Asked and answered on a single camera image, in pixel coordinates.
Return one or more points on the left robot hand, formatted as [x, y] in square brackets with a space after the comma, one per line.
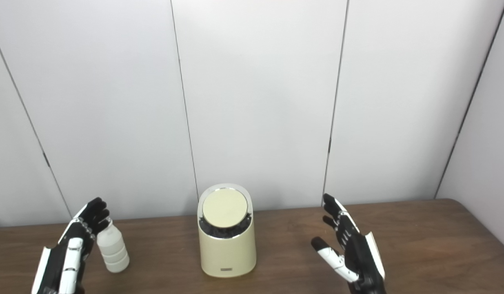
[56, 265]

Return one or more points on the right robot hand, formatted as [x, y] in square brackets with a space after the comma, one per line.
[360, 257]

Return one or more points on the small white plastic bottle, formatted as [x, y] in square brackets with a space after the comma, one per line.
[113, 251]

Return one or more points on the cream-colored bin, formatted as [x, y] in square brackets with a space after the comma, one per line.
[227, 255]

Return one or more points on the cream round bin lid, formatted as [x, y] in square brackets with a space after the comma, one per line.
[225, 207]

